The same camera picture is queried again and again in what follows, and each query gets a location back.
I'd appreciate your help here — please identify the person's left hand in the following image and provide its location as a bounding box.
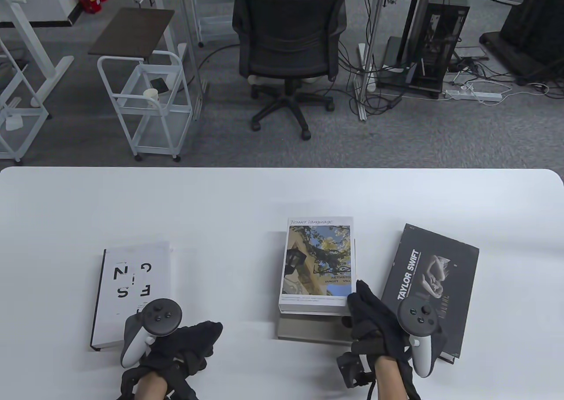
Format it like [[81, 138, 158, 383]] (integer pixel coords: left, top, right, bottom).
[[121, 322, 224, 392]]

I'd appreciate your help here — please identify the person's right hand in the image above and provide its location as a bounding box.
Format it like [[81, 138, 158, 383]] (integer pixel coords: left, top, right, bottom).
[[347, 280, 448, 370]]

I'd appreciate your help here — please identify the grey book with round emblem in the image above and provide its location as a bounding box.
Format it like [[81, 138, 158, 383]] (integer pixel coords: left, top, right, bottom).
[[277, 237, 356, 344]]

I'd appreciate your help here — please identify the white book with black letters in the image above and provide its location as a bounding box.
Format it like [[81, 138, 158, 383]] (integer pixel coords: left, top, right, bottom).
[[90, 241, 172, 352]]

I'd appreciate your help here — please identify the white book with tree photo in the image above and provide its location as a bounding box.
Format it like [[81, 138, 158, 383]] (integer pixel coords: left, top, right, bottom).
[[278, 216, 355, 316]]

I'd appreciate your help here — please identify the black book with grey photo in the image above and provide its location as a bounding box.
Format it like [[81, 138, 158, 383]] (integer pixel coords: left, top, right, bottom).
[[380, 224, 480, 364]]

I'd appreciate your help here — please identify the person's left forearm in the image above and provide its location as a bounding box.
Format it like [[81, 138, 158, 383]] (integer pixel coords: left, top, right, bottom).
[[132, 369, 170, 400]]

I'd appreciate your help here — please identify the person's right forearm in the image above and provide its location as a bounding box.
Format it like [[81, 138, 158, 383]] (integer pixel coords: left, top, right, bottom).
[[375, 356, 417, 400]]

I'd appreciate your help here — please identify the black white left hand controller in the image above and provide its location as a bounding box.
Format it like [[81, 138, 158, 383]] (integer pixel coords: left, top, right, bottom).
[[120, 299, 182, 368]]

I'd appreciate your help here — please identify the black white hand controller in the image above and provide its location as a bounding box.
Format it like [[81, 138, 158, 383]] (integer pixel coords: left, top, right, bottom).
[[120, 299, 182, 368], [397, 295, 439, 378]]

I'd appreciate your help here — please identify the black white right hand controller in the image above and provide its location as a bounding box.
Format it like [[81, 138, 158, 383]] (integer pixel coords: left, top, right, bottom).
[[397, 295, 439, 378]]

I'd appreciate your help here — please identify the white rolling cart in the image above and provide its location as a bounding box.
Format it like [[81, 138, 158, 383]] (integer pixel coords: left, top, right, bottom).
[[97, 51, 193, 162]]

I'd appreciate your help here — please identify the white power strip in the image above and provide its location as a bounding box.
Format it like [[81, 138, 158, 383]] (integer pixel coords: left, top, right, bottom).
[[445, 89, 503, 101]]

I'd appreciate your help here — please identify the grey flat case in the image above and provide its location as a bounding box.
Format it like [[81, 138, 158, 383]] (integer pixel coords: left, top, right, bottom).
[[380, 36, 418, 88]]

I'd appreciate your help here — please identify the black computer tower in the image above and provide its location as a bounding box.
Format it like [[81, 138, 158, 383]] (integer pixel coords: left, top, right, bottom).
[[408, 3, 470, 100]]

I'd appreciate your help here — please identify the black office chair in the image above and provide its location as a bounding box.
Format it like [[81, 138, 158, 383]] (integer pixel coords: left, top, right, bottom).
[[231, 0, 349, 141]]

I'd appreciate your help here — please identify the dark brown side table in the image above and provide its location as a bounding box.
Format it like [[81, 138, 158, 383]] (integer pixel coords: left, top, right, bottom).
[[88, 8, 175, 61]]

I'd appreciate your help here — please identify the white desk with metal legs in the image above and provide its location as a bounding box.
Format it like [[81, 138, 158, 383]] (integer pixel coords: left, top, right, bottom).
[[107, 0, 393, 122]]

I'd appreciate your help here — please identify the white drawer unit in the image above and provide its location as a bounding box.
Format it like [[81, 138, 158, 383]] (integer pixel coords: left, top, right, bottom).
[[193, 0, 241, 44]]

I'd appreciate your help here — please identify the black equipment stand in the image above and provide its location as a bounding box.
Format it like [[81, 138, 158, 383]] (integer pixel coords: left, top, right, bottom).
[[479, 0, 564, 86]]

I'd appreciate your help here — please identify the white standing desk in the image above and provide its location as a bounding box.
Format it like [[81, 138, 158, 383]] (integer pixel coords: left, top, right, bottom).
[[0, 0, 74, 108]]

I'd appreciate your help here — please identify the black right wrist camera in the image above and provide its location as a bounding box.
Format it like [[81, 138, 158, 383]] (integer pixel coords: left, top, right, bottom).
[[337, 352, 376, 388]]

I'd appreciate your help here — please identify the white wire cart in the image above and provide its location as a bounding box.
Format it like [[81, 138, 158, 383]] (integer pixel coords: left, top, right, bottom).
[[0, 39, 50, 163]]

